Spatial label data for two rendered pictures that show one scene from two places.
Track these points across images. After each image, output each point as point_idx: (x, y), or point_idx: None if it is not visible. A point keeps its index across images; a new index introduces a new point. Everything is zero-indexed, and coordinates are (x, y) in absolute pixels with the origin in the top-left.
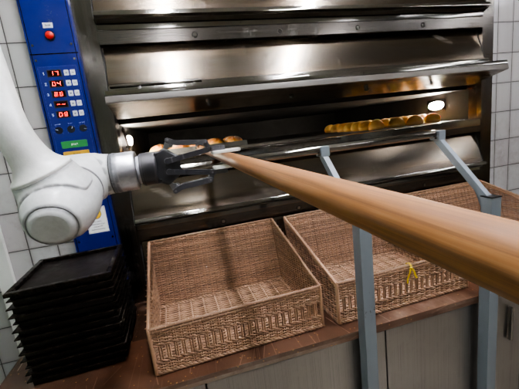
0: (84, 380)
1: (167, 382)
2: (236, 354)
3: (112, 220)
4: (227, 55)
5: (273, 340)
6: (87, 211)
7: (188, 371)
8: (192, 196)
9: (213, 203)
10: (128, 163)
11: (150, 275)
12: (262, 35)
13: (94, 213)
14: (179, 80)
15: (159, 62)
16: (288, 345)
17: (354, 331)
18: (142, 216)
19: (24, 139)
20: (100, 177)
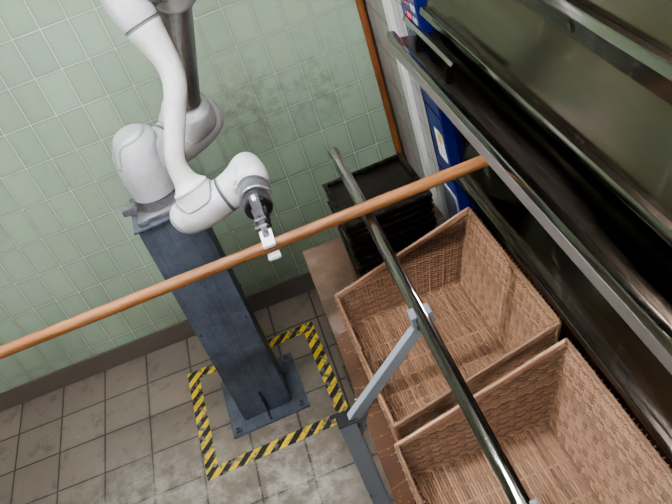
0: (350, 281)
1: (339, 339)
2: (368, 382)
3: (448, 156)
4: (519, 24)
5: (382, 410)
6: (187, 227)
7: (350, 350)
8: (501, 197)
9: (511, 228)
10: (238, 197)
11: (414, 250)
12: (549, 20)
13: (196, 227)
14: (437, 53)
15: None
16: (376, 426)
17: (393, 496)
18: (466, 175)
19: (170, 174)
20: (226, 197)
